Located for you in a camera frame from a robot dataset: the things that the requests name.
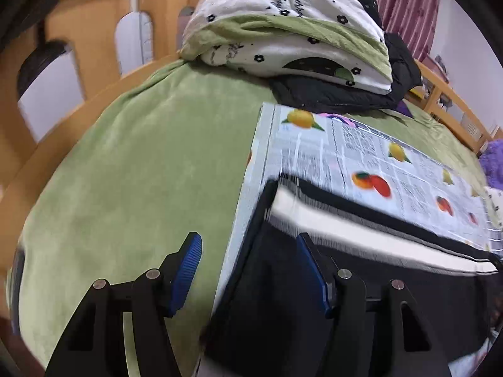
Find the white floral pillow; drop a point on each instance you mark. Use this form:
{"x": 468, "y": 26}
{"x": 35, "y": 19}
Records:
{"x": 496, "y": 206}

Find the green bed sheet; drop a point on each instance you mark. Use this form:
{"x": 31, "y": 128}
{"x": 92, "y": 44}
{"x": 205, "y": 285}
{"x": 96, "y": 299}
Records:
{"x": 137, "y": 184}

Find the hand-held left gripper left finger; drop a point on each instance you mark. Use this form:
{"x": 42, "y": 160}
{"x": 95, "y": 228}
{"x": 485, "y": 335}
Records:
{"x": 188, "y": 273}

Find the purple plush toy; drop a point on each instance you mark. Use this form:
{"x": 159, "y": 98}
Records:
{"x": 493, "y": 161}

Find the pink striped curtain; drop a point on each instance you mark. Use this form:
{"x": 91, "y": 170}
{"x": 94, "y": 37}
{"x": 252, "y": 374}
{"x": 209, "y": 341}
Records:
{"x": 408, "y": 8}

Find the fruit printed tablecloth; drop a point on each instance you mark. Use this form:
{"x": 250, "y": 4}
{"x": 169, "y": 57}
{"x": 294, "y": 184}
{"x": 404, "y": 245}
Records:
{"x": 397, "y": 180}

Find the black pants white waistband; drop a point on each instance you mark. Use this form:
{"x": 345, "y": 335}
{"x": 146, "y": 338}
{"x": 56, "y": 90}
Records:
{"x": 267, "y": 306}

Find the wooden bed frame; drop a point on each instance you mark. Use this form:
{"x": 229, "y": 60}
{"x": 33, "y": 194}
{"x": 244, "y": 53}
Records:
{"x": 98, "y": 27}

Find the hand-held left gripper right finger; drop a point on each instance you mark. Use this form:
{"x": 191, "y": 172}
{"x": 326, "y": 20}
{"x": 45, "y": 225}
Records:
{"x": 314, "y": 279}

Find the black jacket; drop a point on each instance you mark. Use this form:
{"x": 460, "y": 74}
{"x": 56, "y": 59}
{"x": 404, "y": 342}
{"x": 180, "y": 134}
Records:
{"x": 401, "y": 70}

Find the folded white floral quilt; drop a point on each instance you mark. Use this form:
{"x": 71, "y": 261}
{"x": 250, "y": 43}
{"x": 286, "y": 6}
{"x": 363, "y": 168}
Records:
{"x": 290, "y": 27}

